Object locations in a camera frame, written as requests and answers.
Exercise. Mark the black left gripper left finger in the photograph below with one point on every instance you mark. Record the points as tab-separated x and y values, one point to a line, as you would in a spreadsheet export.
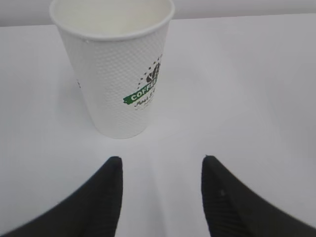
93	210

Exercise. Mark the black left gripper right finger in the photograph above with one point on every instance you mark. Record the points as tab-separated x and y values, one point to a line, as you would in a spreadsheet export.
233	210

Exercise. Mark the white paper coffee cup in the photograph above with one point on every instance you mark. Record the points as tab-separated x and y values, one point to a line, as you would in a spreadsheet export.
115	48

